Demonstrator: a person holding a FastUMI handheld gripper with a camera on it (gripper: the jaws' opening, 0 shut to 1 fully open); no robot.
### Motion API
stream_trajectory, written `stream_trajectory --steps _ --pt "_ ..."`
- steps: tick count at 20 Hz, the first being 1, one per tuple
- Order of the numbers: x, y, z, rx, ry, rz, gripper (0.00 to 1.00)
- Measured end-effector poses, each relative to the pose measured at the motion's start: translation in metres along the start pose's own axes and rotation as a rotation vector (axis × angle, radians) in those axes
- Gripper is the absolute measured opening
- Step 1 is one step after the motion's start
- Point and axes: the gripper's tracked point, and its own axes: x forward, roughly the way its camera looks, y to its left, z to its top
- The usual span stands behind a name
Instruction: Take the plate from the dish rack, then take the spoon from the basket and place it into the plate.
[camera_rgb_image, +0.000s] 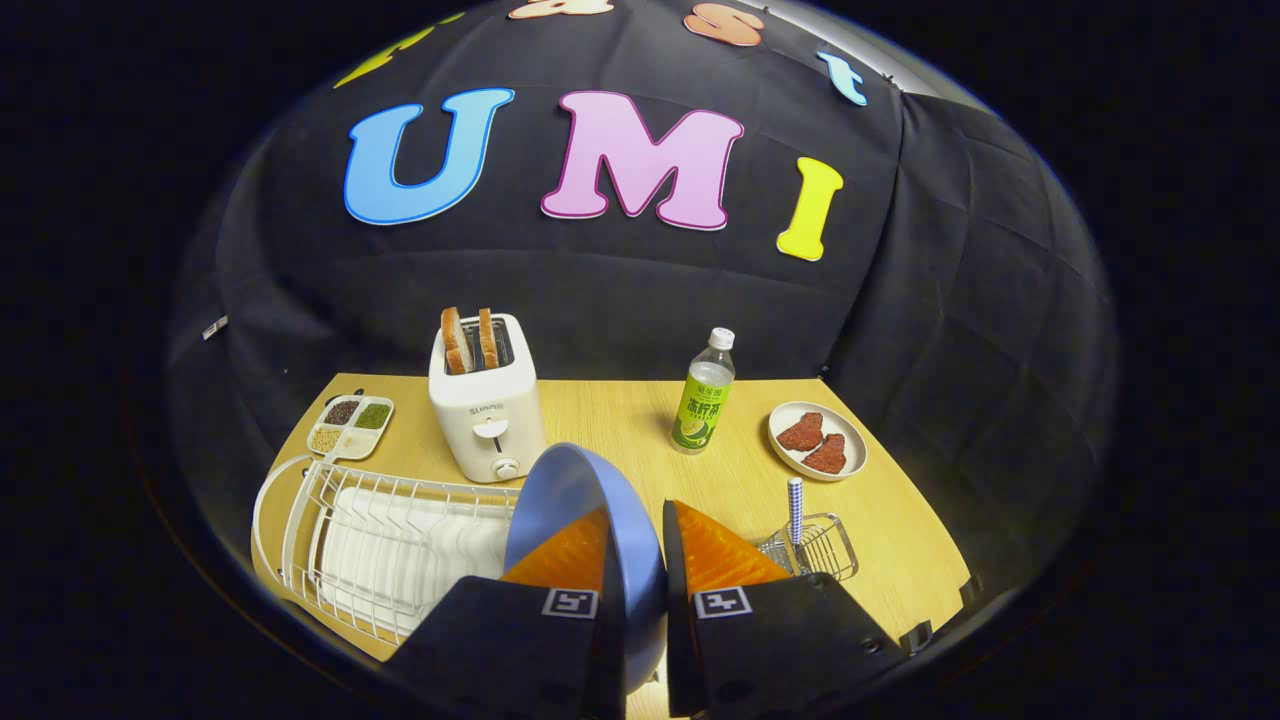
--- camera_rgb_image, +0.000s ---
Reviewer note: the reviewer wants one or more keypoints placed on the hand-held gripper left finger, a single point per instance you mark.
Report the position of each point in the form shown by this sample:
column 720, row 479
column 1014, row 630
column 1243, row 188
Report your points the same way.
column 500, row 650

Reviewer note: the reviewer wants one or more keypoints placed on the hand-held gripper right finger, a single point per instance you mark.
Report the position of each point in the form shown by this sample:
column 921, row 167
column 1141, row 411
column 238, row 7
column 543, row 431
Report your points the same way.
column 770, row 650

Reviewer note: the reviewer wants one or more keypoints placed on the blue plate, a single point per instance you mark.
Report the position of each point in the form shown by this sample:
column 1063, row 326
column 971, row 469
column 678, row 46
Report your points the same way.
column 570, row 490

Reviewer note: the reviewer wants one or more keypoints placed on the white plate with meat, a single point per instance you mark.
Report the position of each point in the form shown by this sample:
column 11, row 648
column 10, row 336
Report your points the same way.
column 850, row 440

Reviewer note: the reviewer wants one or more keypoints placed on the red meat piece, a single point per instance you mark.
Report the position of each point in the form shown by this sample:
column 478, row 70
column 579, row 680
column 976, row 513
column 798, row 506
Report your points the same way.
column 828, row 455
column 802, row 432

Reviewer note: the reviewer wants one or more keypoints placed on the white toaster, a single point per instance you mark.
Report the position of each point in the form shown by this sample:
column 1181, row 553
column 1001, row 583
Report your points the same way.
column 485, row 420

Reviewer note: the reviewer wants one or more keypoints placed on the green label drink bottle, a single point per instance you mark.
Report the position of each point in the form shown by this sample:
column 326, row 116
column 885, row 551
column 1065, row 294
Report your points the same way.
column 702, row 400

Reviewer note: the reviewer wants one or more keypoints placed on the white divided seasoning tray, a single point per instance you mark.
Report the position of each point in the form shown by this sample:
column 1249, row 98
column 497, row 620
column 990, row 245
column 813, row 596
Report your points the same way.
column 350, row 425

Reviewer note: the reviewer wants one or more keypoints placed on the toasted bread slice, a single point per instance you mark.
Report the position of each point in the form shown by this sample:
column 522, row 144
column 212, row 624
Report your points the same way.
column 456, row 342
column 488, row 340

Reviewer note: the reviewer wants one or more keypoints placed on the black backdrop cloth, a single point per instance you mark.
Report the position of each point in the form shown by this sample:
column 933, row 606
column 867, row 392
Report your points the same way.
column 620, row 290

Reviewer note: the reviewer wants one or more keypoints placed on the small white tag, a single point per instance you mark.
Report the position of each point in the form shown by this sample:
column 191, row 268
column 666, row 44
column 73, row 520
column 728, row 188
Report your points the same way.
column 215, row 327

